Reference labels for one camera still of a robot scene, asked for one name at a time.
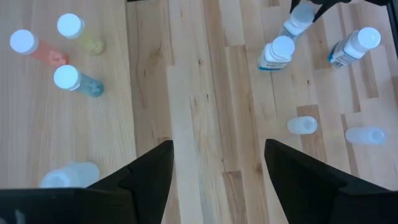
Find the teal vial with white cap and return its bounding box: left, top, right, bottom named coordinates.
left=53, top=64, right=105, bottom=98

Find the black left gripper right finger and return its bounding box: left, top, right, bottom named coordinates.
left=264, top=139, right=398, bottom=224

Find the red vial with white cap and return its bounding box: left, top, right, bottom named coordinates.
left=9, top=29, right=70, bottom=68

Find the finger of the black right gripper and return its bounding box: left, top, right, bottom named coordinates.
left=312, top=0, right=343, bottom=22
left=289, top=0, right=302, bottom=14

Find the white labelled supplement bottle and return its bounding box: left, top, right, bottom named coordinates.
left=278, top=1, right=317, bottom=40
left=328, top=26, right=382, bottom=69
left=257, top=35, right=295, bottom=72

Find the translucent white plastic bottle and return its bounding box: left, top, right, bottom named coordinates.
left=286, top=115, right=318, bottom=136
left=39, top=161, right=101, bottom=189
left=345, top=126, right=387, bottom=146

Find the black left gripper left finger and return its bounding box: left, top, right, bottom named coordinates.
left=0, top=139, right=174, bottom=224

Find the black table edge bar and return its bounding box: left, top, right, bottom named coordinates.
left=386, top=0, right=398, bottom=58

